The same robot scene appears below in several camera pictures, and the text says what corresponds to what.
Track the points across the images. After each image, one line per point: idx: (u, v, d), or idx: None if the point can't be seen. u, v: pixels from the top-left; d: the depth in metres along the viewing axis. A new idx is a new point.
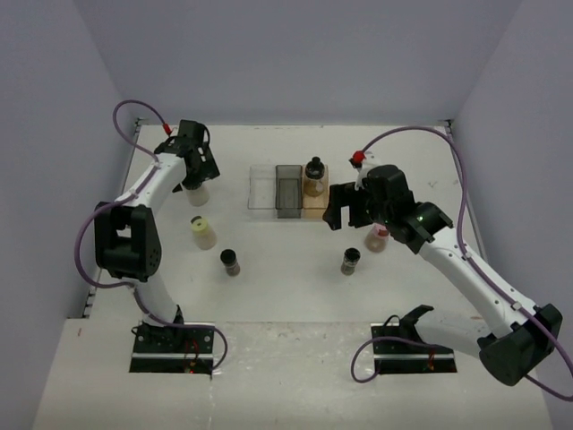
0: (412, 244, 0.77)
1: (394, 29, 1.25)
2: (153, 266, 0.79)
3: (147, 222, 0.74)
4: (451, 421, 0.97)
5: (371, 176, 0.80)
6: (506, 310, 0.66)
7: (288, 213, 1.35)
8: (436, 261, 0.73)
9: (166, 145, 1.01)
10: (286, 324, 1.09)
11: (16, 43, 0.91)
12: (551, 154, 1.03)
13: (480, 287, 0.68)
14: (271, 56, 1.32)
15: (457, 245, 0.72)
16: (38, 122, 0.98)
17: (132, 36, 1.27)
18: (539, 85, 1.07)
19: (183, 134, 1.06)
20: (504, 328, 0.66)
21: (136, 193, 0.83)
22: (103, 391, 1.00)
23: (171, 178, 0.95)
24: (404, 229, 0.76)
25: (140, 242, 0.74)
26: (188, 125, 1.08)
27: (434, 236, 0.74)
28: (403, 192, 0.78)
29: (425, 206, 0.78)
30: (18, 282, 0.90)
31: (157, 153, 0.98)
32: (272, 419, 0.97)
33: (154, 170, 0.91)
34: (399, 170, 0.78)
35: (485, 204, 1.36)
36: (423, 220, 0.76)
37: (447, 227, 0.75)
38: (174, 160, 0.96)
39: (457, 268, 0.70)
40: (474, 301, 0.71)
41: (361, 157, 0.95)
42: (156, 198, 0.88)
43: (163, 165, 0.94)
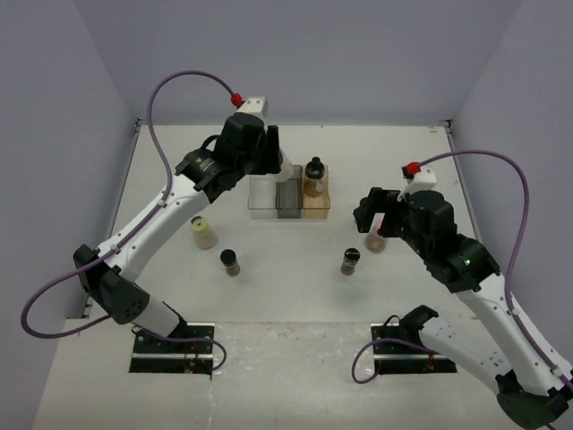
0: (451, 284, 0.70)
1: (394, 30, 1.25)
2: (133, 312, 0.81)
3: (115, 292, 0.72)
4: (450, 421, 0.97)
5: (414, 207, 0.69)
6: (545, 373, 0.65)
7: (289, 213, 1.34)
8: (477, 310, 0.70)
9: (195, 161, 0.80)
10: (286, 324, 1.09)
11: (15, 43, 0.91)
12: (550, 155, 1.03)
13: (523, 346, 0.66)
14: (271, 56, 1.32)
15: (502, 297, 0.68)
16: (37, 122, 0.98)
17: (132, 35, 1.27)
18: (539, 85, 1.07)
19: (227, 141, 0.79)
20: (538, 389, 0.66)
21: (119, 246, 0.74)
22: (102, 391, 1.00)
23: (182, 215, 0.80)
24: (446, 270, 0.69)
25: (111, 305, 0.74)
26: (233, 129, 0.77)
27: (480, 284, 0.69)
28: (448, 227, 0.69)
29: (470, 242, 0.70)
30: (18, 283, 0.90)
31: (179, 176, 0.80)
32: (273, 419, 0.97)
33: (156, 210, 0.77)
34: (448, 202, 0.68)
35: (484, 204, 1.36)
36: (469, 263, 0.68)
37: (492, 274, 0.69)
38: (188, 194, 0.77)
39: (500, 322, 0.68)
40: (509, 356, 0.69)
41: (415, 168, 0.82)
42: (147, 246, 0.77)
43: (171, 199, 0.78)
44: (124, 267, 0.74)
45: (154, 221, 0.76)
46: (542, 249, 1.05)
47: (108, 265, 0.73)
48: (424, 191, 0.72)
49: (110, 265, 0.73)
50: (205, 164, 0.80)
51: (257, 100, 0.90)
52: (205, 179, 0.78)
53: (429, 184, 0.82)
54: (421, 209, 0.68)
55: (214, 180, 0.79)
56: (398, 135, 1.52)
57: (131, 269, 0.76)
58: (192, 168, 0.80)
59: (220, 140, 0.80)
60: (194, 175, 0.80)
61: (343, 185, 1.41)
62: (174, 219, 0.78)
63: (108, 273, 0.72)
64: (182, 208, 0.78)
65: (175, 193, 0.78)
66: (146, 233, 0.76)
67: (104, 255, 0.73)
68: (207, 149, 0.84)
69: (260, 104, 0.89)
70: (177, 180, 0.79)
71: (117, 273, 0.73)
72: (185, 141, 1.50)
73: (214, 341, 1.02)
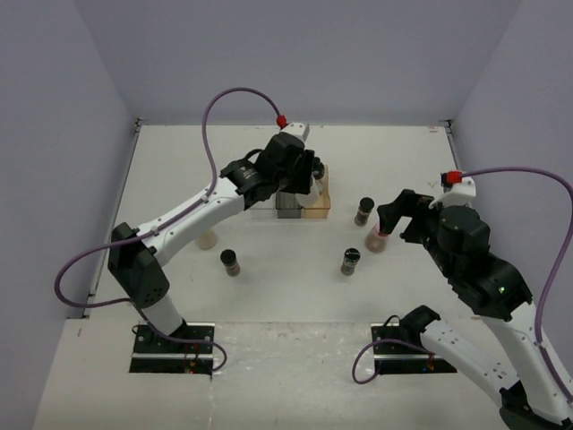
0: (479, 308, 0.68)
1: (394, 30, 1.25)
2: (153, 296, 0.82)
3: (149, 270, 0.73)
4: (450, 421, 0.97)
5: (448, 226, 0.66)
6: (562, 403, 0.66)
7: (289, 213, 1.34)
8: (504, 336, 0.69)
9: (239, 168, 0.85)
10: (286, 324, 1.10)
11: (14, 43, 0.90)
12: (550, 155, 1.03)
13: (545, 376, 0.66)
14: (271, 56, 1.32)
15: (531, 328, 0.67)
16: (37, 122, 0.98)
17: (132, 35, 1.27)
18: (539, 85, 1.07)
19: (269, 155, 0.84)
20: (551, 417, 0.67)
21: (158, 230, 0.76)
22: (103, 391, 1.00)
23: (218, 215, 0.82)
24: (476, 294, 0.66)
25: (139, 283, 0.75)
26: (277, 146, 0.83)
27: (510, 313, 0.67)
28: (483, 248, 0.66)
29: (503, 266, 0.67)
30: (18, 284, 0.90)
31: (222, 176, 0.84)
32: (273, 419, 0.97)
33: (197, 205, 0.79)
34: (484, 222, 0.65)
35: (485, 204, 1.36)
36: (503, 293, 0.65)
37: (525, 304, 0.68)
38: (229, 195, 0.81)
39: (526, 353, 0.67)
40: (526, 382, 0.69)
41: (456, 178, 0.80)
42: (182, 237, 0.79)
43: (213, 197, 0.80)
44: (159, 249, 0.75)
45: (194, 213, 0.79)
46: (543, 249, 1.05)
47: (145, 245, 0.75)
48: (457, 209, 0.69)
49: (147, 245, 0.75)
50: (248, 173, 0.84)
51: (299, 124, 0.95)
52: (246, 186, 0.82)
53: (466, 197, 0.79)
54: (456, 228, 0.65)
55: (254, 189, 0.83)
56: (399, 135, 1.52)
57: (165, 253, 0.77)
58: (235, 175, 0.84)
59: (263, 154, 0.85)
60: (236, 181, 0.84)
61: (343, 184, 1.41)
62: (210, 217, 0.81)
63: (144, 252, 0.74)
64: (222, 207, 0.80)
65: (218, 193, 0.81)
66: (185, 222, 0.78)
67: (142, 236, 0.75)
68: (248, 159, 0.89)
69: (303, 128, 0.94)
70: (220, 182, 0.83)
71: (152, 253, 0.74)
72: (185, 141, 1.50)
73: (216, 344, 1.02)
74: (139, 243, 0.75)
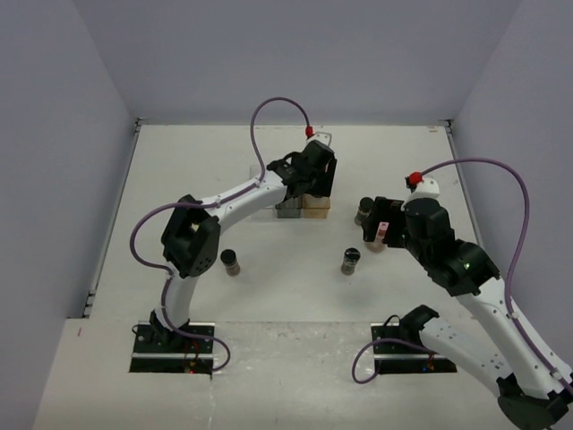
0: (451, 288, 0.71)
1: (394, 30, 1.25)
2: (197, 270, 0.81)
3: (211, 233, 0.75)
4: (450, 421, 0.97)
5: (412, 214, 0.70)
6: (544, 376, 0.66)
7: (289, 213, 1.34)
8: (476, 313, 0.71)
9: (282, 163, 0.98)
10: (286, 324, 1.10)
11: (16, 44, 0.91)
12: (549, 154, 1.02)
13: (521, 348, 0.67)
14: (271, 56, 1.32)
15: (502, 301, 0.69)
16: (38, 122, 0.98)
17: (132, 35, 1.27)
18: (538, 85, 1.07)
19: (305, 158, 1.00)
20: (538, 391, 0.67)
21: (220, 202, 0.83)
22: (102, 391, 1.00)
23: (265, 199, 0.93)
24: (447, 274, 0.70)
25: (198, 246, 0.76)
26: (314, 149, 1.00)
27: (479, 288, 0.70)
28: (446, 232, 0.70)
29: (469, 246, 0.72)
30: (18, 283, 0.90)
31: (267, 170, 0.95)
32: (273, 419, 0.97)
33: (252, 187, 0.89)
34: (442, 207, 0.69)
35: (484, 204, 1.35)
36: (469, 268, 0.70)
37: (493, 278, 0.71)
38: (277, 185, 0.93)
39: (499, 326, 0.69)
40: (510, 358, 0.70)
41: (418, 179, 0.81)
42: (236, 214, 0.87)
43: (264, 184, 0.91)
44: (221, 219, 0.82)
45: (250, 194, 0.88)
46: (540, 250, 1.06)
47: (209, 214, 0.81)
48: (420, 198, 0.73)
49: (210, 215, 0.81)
50: (289, 168, 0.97)
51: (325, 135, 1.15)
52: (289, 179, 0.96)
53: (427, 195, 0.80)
54: (419, 215, 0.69)
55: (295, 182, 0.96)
56: (398, 134, 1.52)
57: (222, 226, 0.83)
58: (279, 168, 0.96)
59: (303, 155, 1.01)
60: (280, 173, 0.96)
61: (343, 184, 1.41)
62: (259, 202, 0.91)
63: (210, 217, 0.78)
64: (270, 193, 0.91)
65: (267, 182, 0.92)
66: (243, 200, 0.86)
67: (209, 204, 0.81)
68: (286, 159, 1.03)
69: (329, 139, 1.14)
70: (268, 174, 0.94)
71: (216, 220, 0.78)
72: (184, 141, 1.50)
73: (215, 339, 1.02)
74: (201, 211, 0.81)
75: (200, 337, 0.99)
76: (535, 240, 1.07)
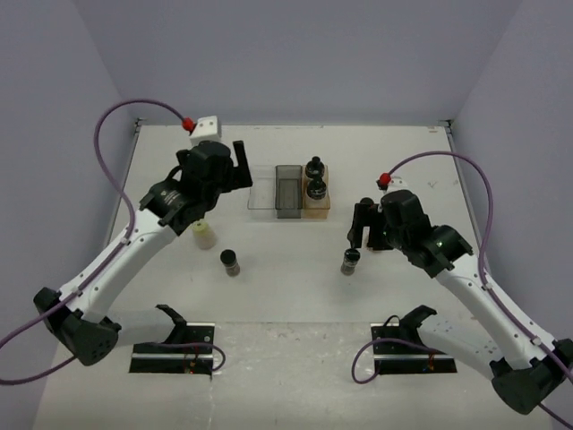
0: (429, 268, 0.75)
1: (393, 28, 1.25)
2: (101, 355, 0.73)
3: (78, 332, 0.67)
4: (450, 422, 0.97)
5: (386, 202, 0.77)
6: (525, 344, 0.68)
7: (288, 213, 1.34)
8: (454, 288, 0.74)
9: (159, 193, 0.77)
10: (286, 324, 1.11)
11: (15, 44, 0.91)
12: (548, 153, 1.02)
13: (499, 317, 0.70)
14: (270, 56, 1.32)
15: (476, 273, 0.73)
16: (37, 122, 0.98)
17: (132, 35, 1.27)
18: (536, 84, 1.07)
19: (192, 171, 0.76)
20: (522, 361, 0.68)
21: (81, 288, 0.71)
22: (103, 391, 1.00)
23: (146, 253, 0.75)
24: (422, 253, 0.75)
25: (73, 350, 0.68)
26: (197, 158, 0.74)
27: (454, 262, 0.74)
28: (419, 217, 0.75)
29: (443, 229, 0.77)
30: (18, 283, 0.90)
31: (143, 208, 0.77)
32: (273, 419, 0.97)
33: (116, 251, 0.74)
34: (414, 194, 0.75)
35: (485, 203, 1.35)
36: (442, 246, 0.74)
37: (466, 253, 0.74)
38: (151, 230, 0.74)
39: (476, 298, 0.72)
40: (491, 332, 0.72)
41: (388, 179, 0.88)
42: (112, 288, 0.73)
43: (134, 236, 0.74)
44: (85, 311, 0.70)
45: (116, 260, 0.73)
46: (538, 249, 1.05)
47: (70, 310, 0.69)
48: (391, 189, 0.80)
49: (72, 309, 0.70)
50: (170, 197, 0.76)
51: (209, 122, 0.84)
52: (170, 213, 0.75)
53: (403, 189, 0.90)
54: (390, 202, 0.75)
55: (180, 212, 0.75)
56: (398, 134, 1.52)
57: (95, 311, 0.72)
58: (158, 203, 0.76)
59: (186, 171, 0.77)
60: (161, 209, 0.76)
61: (344, 184, 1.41)
62: (138, 259, 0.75)
63: (69, 317, 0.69)
64: (146, 245, 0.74)
65: (139, 230, 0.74)
66: (110, 272, 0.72)
67: (64, 299, 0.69)
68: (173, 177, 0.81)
69: (214, 124, 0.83)
70: (141, 216, 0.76)
71: (79, 318, 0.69)
72: (184, 141, 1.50)
73: (213, 347, 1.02)
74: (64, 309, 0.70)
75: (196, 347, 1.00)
76: (536, 240, 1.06)
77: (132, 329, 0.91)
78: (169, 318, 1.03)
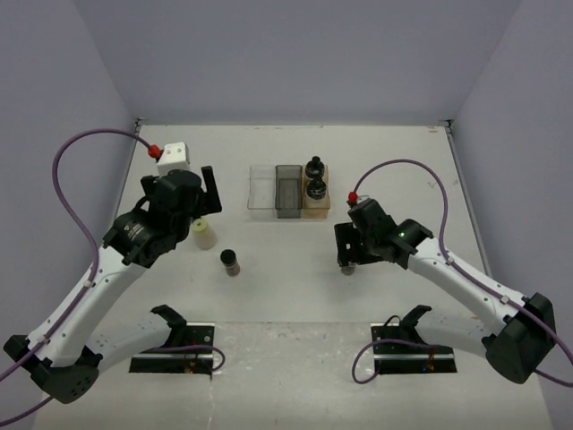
0: (399, 260, 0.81)
1: (394, 28, 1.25)
2: (81, 389, 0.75)
3: (47, 382, 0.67)
4: (450, 422, 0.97)
5: (349, 211, 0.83)
6: (496, 305, 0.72)
7: (288, 213, 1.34)
8: (423, 270, 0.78)
9: (124, 227, 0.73)
10: (286, 324, 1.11)
11: (15, 43, 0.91)
12: (547, 154, 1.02)
13: (467, 287, 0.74)
14: (270, 56, 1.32)
15: (439, 253, 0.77)
16: (37, 122, 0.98)
17: (131, 34, 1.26)
18: (536, 84, 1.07)
19: (158, 202, 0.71)
20: (498, 322, 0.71)
21: (47, 337, 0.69)
22: (103, 391, 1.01)
23: (115, 291, 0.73)
24: (389, 247, 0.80)
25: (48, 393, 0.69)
26: (164, 190, 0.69)
27: (416, 248, 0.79)
28: (381, 216, 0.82)
29: (405, 222, 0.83)
30: (17, 282, 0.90)
31: (107, 245, 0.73)
32: (273, 419, 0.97)
33: (81, 295, 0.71)
34: (372, 198, 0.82)
35: (485, 203, 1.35)
36: (405, 236, 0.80)
37: (427, 237, 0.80)
38: (116, 270, 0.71)
39: (443, 274, 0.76)
40: (466, 303, 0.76)
41: (355, 196, 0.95)
42: (81, 331, 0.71)
43: (99, 277, 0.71)
44: (55, 358, 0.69)
45: (81, 304, 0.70)
46: (538, 250, 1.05)
47: (38, 359, 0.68)
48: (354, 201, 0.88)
49: (40, 358, 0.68)
50: (136, 229, 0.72)
51: (177, 149, 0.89)
52: (133, 250, 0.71)
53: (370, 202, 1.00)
54: (354, 209, 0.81)
55: (145, 248, 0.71)
56: (398, 134, 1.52)
57: (65, 356, 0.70)
58: (122, 238, 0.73)
59: (153, 202, 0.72)
60: (125, 245, 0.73)
61: (344, 184, 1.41)
62: (105, 300, 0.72)
63: (38, 366, 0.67)
64: (111, 286, 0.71)
65: (103, 270, 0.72)
66: (76, 317, 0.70)
67: (32, 348, 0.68)
68: (141, 208, 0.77)
69: (182, 150, 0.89)
70: (104, 253, 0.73)
71: (47, 366, 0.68)
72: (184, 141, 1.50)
73: (215, 348, 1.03)
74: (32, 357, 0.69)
75: (196, 347, 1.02)
76: (536, 239, 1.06)
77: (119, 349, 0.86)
78: (164, 322, 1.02)
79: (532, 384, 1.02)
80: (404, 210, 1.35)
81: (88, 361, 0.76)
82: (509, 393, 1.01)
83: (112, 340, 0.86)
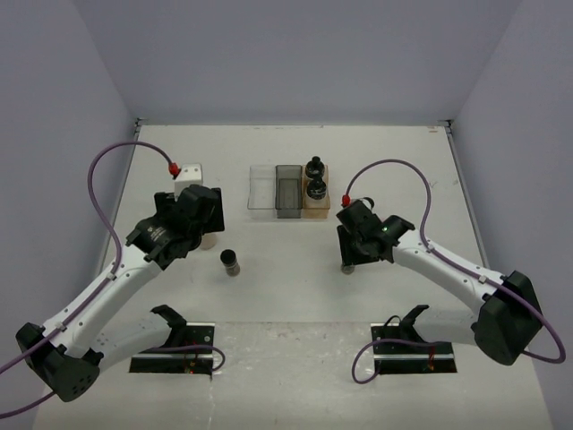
0: (386, 253, 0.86)
1: (394, 27, 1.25)
2: (81, 389, 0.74)
3: (60, 371, 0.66)
4: (450, 422, 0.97)
5: (338, 213, 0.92)
6: (474, 285, 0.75)
7: (288, 213, 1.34)
8: (406, 260, 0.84)
9: (146, 229, 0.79)
10: (286, 324, 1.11)
11: (16, 43, 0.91)
12: (547, 153, 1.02)
13: (447, 270, 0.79)
14: (270, 55, 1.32)
15: (420, 242, 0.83)
16: (37, 122, 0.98)
17: (132, 34, 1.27)
18: (535, 84, 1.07)
19: (180, 210, 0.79)
20: (478, 302, 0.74)
21: (64, 323, 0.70)
22: (104, 391, 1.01)
23: (133, 286, 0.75)
24: (374, 242, 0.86)
25: (52, 386, 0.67)
26: (188, 200, 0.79)
27: (399, 240, 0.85)
28: (366, 215, 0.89)
29: (389, 218, 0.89)
30: (18, 281, 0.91)
31: (129, 245, 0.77)
32: (273, 419, 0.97)
33: (103, 286, 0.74)
34: (357, 200, 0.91)
35: (485, 203, 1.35)
36: (388, 229, 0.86)
37: (409, 230, 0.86)
38: (138, 266, 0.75)
39: (424, 262, 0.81)
40: (450, 288, 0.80)
41: (348, 200, 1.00)
42: (98, 322, 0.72)
43: (121, 271, 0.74)
44: (69, 346, 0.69)
45: (102, 296, 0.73)
46: (538, 250, 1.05)
47: (53, 346, 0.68)
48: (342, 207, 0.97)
49: (55, 345, 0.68)
50: (158, 231, 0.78)
51: (193, 168, 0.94)
52: (156, 249, 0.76)
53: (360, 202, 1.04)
54: (341, 210, 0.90)
55: (166, 249, 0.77)
56: (398, 134, 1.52)
57: (78, 347, 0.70)
58: (143, 238, 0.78)
59: (175, 210, 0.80)
60: (147, 244, 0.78)
61: (344, 184, 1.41)
62: (124, 294, 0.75)
63: (52, 353, 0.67)
64: (132, 279, 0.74)
65: (125, 264, 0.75)
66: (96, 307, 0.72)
67: (48, 335, 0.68)
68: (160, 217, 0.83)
69: (198, 170, 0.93)
70: (127, 251, 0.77)
71: (63, 353, 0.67)
72: (184, 141, 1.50)
73: (215, 348, 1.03)
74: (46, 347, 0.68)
75: (196, 347, 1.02)
76: (536, 239, 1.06)
77: (121, 348, 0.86)
78: (164, 321, 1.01)
79: (532, 384, 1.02)
80: (404, 210, 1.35)
81: (90, 358, 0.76)
82: (509, 393, 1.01)
83: (112, 339, 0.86)
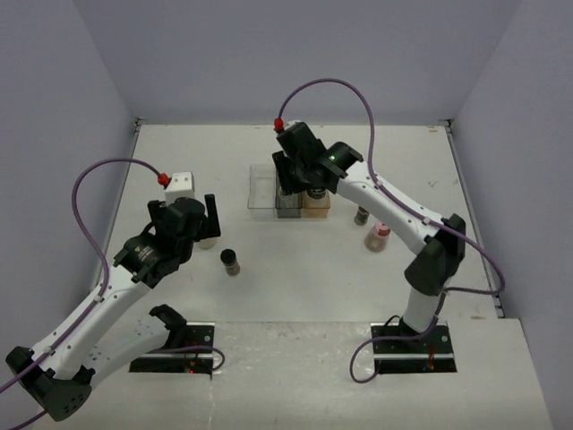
0: (329, 183, 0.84)
1: (394, 26, 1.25)
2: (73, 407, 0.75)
3: (49, 395, 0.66)
4: (450, 421, 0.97)
5: (281, 137, 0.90)
6: (418, 227, 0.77)
7: (288, 213, 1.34)
8: (352, 193, 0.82)
9: (134, 249, 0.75)
10: (286, 323, 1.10)
11: (16, 44, 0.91)
12: (548, 152, 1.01)
13: (394, 210, 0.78)
14: (270, 54, 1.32)
15: (368, 176, 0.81)
16: (36, 121, 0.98)
17: (131, 33, 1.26)
18: (537, 82, 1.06)
19: (166, 227, 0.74)
20: (419, 242, 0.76)
21: (52, 348, 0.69)
22: (104, 391, 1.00)
23: (123, 306, 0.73)
24: (318, 170, 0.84)
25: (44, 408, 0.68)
26: (173, 216, 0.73)
27: (346, 171, 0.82)
28: (312, 141, 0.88)
29: (337, 147, 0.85)
30: (18, 282, 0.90)
31: (114, 265, 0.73)
32: (273, 419, 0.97)
33: (89, 308, 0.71)
34: (303, 123, 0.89)
35: (485, 202, 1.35)
36: (334, 159, 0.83)
37: (357, 161, 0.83)
38: (125, 288, 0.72)
39: (372, 197, 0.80)
40: (393, 226, 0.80)
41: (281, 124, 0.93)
42: (86, 345, 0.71)
43: (108, 293, 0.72)
44: (57, 369, 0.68)
45: (89, 318, 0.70)
46: (537, 249, 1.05)
47: (41, 370, 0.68)
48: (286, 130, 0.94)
49: (43, 369, 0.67)
50: (148, 249, 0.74)
51: (183, 177, 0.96)
52: (143, 269, 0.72)
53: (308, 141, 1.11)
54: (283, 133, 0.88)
55: (154, 269, 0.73)
56: (397, 134, 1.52)
57: (67, 369, 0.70)
58: (131, 258, 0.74)
59: (161, 227, 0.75)
60: (135, 264, 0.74)
61: None
62: (111, 316, 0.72)
63: (40, 378, 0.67)
64: (119, 303, 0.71)
65: (113, 287, 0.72)
66: (83, 331, 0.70)
67: (37, 358, 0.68)
68: (148, 232, 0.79)
69: (188, 179, 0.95)
70: (114, 271, 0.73)
71: (50, 378, 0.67)
72: (184, 141, 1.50)
73: (214, 348, 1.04)
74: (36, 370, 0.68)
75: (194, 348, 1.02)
76: (536, 239, 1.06)
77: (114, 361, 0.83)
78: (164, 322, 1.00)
79: (533, 384, 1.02)
80: None
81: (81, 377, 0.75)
82: (509, 393, 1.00)
83: (106, 352, 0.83)
